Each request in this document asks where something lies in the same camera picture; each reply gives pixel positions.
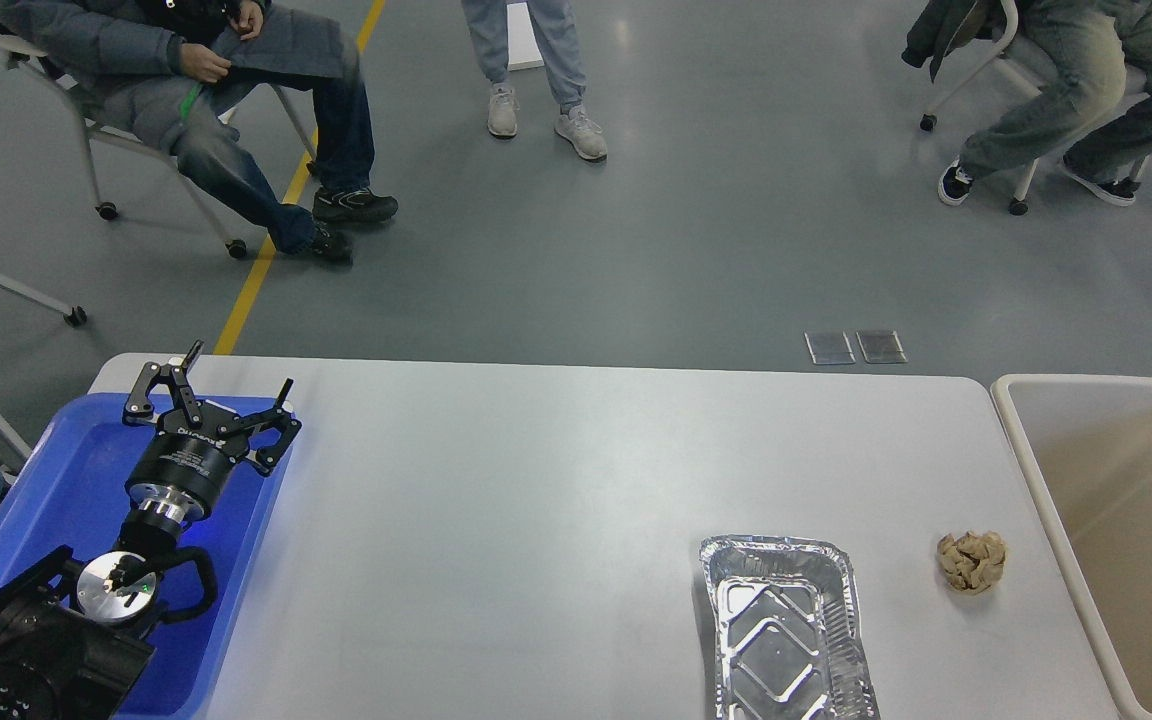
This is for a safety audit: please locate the white board on floor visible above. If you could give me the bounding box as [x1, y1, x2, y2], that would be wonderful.
[506, 1, 544, 71]

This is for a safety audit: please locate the white chair at right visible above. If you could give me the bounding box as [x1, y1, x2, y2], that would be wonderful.
[919, 1, 1149, 217]

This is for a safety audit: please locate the seated person in grey coat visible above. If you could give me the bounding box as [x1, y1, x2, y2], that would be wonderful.
[0, 1, 397, 263]

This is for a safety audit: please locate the standing person in grey sweatpants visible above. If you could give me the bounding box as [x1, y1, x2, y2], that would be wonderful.
[460, 1, 608, 161]

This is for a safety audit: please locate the white chair under left person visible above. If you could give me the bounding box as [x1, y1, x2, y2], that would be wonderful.
[0, 35, 319, 259]

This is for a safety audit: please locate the left metal floor plate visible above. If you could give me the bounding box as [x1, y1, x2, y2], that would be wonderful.
[804, 331, 856, 366]

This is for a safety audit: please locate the right metal floor plate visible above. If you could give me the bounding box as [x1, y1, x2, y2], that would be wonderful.
[856, 331, 908, 364]

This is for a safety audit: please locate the beige plastic bin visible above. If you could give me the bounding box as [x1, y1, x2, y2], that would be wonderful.
[991, 374, 1152, 719]

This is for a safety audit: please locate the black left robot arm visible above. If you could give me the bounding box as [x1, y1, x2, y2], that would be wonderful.
[0, 344, 302, 719]

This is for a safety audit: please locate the seated person in green trousers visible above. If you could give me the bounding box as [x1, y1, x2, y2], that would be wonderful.
[938, 1, 1152, 209]

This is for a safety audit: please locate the dark jacket on chair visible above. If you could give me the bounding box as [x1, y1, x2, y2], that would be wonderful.
[901, 1, 1005, 81]

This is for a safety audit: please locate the metal floor plate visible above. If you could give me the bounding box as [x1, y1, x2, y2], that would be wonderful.
[804, 331, 856, 366]
[856, 331, 908, 364]

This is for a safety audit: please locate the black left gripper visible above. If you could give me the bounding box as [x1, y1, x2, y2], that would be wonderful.
[122, 341, 303, 524]

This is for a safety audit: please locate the crumpled brown paper ball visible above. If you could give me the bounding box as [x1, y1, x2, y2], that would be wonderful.
[935, 530, 1009, 594]

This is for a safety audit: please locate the aluminium foil tray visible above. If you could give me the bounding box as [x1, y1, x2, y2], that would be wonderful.
[699, 536, 881, 719]

